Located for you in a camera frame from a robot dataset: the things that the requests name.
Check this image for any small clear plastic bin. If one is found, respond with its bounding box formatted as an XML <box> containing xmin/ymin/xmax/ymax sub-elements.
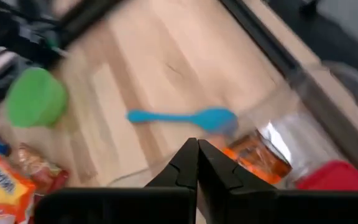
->
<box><xmin>109</xmin><ymin>79</ymin><xmax>358</xmax><ymax>194</ymax></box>

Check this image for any orange ramen packet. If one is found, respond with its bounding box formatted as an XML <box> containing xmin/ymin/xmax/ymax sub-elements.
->
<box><xmin>0</xmin><ymin>141</ymin><xmax>71</xmax><ymax>224</ymax></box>

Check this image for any green plastic bowl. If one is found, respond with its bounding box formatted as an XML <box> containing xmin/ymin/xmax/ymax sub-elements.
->
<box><xmin>6</xmin><ymin>67</ymin><xmax>68</xmax><ymax>129</ymax></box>

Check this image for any orange snack packet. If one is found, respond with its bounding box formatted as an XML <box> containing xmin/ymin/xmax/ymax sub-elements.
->
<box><xmin>221</xmin><ymin>130</ymin><xmax>293</xmax><ymax>185</ymax></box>

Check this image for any red-lid spice jar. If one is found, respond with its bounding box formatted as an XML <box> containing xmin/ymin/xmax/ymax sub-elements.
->
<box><xmin>295</xmin><ymin>159</ymin><xmax>358</xmax><ymax>192</ymax></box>

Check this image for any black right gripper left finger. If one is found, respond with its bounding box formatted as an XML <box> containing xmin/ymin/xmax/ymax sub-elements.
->
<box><xmin>34</xmin><ymin>138</ymin><xmax>198</xmax><ymax>224</ymax></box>

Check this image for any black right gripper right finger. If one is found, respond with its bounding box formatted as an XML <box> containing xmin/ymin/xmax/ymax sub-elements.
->
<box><xmin>197</xmin><ymin>139</ymin><xmax>358</xmax><ymax>224</ymax></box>

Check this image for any blue plastic spoon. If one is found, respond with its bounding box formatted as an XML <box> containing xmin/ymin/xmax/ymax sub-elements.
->
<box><xmin>126</xmin><ymin>106</ymin><xmax>239</xmax><ymax>135</ymax></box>

